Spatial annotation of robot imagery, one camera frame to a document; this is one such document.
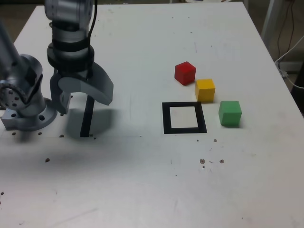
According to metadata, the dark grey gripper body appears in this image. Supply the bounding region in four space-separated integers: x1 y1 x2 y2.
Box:
56 67 92 81

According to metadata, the white background cable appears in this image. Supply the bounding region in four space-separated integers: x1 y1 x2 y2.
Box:
275 35 304 89

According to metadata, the black tape strip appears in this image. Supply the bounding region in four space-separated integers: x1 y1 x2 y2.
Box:
79 95 95 138

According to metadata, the white frame post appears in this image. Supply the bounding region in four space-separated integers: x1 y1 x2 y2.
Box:
261 0 280 42

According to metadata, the green cube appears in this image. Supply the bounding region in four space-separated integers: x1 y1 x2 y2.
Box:
218 100 242 126

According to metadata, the yellow cube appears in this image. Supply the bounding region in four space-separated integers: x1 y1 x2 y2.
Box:
194 78 216 103

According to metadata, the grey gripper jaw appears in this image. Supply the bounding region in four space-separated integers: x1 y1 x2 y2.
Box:
49 69 72 116
58 62 114 106

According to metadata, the black tape square outline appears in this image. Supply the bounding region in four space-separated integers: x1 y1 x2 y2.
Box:
161 101 208 135

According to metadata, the red cube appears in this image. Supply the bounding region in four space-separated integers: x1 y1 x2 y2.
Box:
174 61 197 86

